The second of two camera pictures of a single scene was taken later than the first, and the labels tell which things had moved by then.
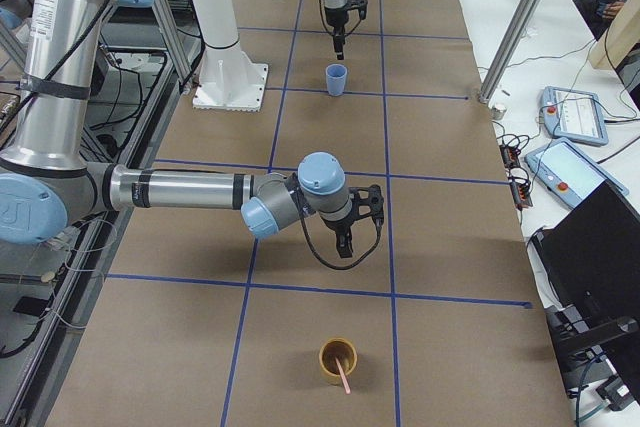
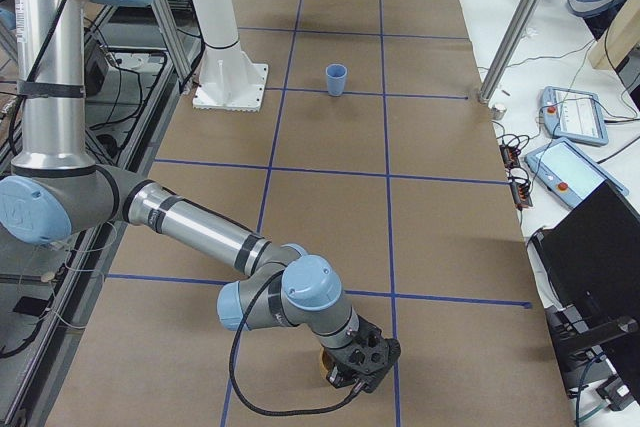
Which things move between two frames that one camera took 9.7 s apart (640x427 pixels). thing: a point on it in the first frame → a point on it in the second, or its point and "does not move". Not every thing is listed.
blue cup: (336, 76) does not move
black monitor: (591, 266) does not move
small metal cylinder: (498, 112) does not move
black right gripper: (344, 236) → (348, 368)
